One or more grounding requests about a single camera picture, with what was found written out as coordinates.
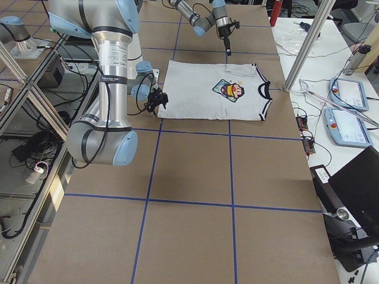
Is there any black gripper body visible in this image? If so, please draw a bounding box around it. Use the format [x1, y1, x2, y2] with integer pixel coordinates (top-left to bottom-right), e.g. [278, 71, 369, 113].
[144, 90, 169, 112]
[218, 25, 231, 40]

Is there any grey cartoon print t-shirt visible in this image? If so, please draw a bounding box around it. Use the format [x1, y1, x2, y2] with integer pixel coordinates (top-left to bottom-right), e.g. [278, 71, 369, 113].
[158, 60, 272, 121]

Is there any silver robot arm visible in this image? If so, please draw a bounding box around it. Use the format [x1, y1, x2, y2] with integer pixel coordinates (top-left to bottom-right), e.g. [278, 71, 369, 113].
[48, 1, 168, 167]
[168, 1, 239, 56]

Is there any red bottle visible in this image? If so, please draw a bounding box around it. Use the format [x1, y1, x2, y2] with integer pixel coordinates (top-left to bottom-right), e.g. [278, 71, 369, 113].
[269, 0, 282, 27]

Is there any orange black adapter box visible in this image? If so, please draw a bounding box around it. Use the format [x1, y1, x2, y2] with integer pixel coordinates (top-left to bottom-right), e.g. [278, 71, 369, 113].
[296, 116, 309, 131]

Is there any grey water bottle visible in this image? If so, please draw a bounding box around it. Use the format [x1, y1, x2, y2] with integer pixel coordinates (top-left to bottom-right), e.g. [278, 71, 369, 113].
[343, 44, 371, 76]

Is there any upper teach pendant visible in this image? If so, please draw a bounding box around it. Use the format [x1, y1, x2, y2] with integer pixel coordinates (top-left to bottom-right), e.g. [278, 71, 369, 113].
[329, 78, 369, 111]

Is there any teach pendant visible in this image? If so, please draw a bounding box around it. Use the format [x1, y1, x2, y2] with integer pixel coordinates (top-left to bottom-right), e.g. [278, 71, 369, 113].
[324, 108, 374, 148]
[329, 78, 369, 111]

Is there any lower teach pendant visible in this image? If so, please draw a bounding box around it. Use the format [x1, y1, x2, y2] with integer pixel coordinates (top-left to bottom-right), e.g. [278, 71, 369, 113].
[324, 108, 374, 148]

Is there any black laptop computer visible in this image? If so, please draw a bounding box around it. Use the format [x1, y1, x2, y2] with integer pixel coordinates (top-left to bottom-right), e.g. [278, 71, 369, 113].
[310, 146, 378, 235]

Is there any black monitor stand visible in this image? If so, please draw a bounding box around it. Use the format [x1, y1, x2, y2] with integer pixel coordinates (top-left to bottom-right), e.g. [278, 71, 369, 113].
[323, 214, 378, 272]

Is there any aluminium frame post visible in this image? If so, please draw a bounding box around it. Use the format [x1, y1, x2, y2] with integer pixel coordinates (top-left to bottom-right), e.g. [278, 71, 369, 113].
[283, 0, 336, 92]

